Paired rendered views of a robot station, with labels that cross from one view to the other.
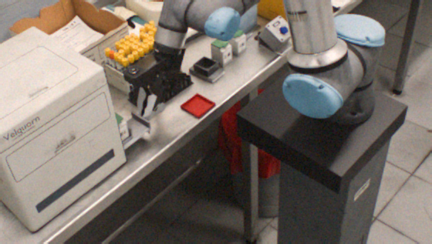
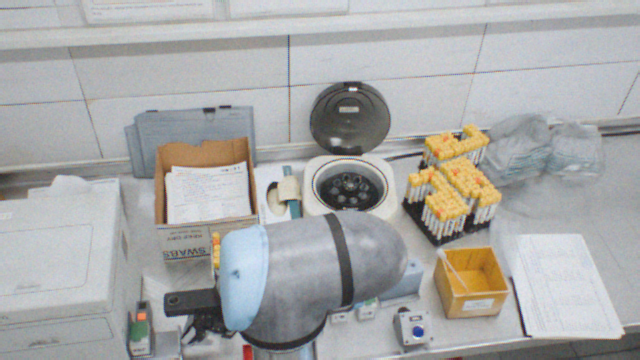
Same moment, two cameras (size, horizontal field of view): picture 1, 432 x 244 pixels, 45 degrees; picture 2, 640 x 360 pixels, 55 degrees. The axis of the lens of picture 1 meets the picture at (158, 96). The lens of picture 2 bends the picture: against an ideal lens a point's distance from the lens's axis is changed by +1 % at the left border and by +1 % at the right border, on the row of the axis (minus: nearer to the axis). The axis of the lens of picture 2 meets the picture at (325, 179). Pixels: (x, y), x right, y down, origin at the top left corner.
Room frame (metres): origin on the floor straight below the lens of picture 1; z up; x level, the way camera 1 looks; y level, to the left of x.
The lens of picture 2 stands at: (0.51, -0.50, 2.11)
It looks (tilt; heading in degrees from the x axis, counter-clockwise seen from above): 45 degrees down; 26
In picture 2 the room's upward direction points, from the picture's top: 3 degrees clockwise
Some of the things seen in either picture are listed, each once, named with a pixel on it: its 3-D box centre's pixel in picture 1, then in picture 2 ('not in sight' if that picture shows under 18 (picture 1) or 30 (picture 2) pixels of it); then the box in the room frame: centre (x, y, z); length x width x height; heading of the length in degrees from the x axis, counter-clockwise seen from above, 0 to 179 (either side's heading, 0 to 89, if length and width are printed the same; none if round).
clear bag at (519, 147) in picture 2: not in sight; (516, 138); (1.95, -0.41, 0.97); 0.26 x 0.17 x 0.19; 144
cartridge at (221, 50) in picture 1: (221, 52); (337, 307); (1.23, -0.20, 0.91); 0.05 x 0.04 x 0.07; 38
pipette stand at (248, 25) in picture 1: (243, 19); (398, 280); (1.36, -0.30, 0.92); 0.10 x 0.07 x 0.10; 134
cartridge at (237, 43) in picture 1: (235, 42); (365, 304); (1.27, -0.25, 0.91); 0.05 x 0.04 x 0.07; 38
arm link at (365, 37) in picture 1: (351, 49); not in sight; (0.89, -0.43, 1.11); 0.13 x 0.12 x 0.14; 133
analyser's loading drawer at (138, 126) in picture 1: (111, 142); (131, 347); (0.91, 0.13, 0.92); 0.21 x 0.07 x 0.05; 128
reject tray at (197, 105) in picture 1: (197, 105); (258, 357); (1.05, -0.10, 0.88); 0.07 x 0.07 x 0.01; 38
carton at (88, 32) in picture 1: (72, 44); (207, 197); (1.33, 0.23, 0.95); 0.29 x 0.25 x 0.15; 38
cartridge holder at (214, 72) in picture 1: (206, 68); not in sight; (1.18, -0.15, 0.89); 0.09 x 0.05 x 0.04; 40
